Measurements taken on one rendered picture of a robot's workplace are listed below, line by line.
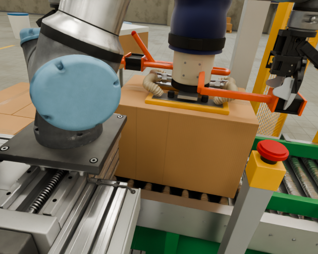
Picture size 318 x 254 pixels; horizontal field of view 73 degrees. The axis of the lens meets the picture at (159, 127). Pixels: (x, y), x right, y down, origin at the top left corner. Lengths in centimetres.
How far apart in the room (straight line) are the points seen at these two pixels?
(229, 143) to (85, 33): 72
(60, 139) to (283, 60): 59
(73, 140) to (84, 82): 21
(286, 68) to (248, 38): 127
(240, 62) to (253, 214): 148
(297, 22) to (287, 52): 7
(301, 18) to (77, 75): 56
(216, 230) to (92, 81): 88
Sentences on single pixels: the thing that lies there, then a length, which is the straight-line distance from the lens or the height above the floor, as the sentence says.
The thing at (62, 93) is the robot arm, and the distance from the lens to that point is 30.
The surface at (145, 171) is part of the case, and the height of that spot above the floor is 62.
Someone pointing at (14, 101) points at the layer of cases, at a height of 54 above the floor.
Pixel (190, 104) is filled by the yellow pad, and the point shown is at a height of 97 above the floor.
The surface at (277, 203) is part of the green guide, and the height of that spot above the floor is 60.
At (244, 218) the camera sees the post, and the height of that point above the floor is 80.
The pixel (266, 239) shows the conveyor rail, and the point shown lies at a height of 49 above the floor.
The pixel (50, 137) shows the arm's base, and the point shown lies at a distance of 50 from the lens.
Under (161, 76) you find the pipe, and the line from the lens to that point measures 98.
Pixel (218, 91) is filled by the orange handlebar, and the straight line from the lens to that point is 72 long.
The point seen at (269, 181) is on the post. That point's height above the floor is 96.
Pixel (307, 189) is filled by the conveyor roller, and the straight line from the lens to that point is 137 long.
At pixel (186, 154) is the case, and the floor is 75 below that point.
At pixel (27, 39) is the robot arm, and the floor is 125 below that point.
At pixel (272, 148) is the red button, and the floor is 104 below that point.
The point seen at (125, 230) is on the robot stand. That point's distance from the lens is 46.
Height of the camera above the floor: 133
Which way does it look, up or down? 31 degrees down
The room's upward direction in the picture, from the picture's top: 4 degrees clockwise
